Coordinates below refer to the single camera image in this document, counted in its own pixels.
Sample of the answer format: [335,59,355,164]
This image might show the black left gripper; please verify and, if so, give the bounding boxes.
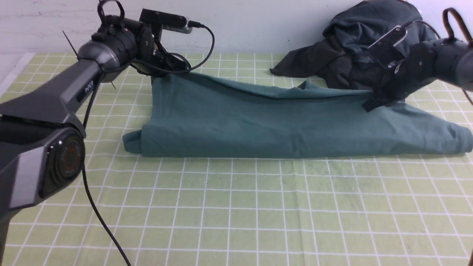
[139,28,191,76]

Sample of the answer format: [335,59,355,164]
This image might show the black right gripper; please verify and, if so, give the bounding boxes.
[362,41,440,112]

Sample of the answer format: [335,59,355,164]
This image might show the green long sleeve shirt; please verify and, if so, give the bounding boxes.
[123,72,472,159]

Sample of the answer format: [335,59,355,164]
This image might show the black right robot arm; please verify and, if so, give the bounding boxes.
[362,38,473,112]

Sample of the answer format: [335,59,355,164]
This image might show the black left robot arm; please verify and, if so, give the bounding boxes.
[1,15,200,253]

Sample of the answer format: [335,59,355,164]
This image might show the dark grey clothes pile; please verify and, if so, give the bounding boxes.
[270,0,438,91]

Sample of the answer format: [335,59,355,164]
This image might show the green checkered tablecloth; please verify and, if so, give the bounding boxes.
[2,69,472,266]

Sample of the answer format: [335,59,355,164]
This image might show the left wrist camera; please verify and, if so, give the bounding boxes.
[139,8,193,36]

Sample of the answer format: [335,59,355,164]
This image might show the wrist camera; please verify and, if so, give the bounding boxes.
[139,8,193,36]
[365,26,407,68]

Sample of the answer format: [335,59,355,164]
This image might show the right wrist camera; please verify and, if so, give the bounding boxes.
[365,26,407,68]

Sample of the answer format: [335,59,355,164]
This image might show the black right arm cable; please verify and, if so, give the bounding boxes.
[403,7,473,108]

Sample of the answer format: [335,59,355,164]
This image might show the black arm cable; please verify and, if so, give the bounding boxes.
[81,2,215,266]
[403,7,473,108]

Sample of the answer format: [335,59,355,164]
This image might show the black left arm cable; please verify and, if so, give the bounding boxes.
[81,2,215,266]

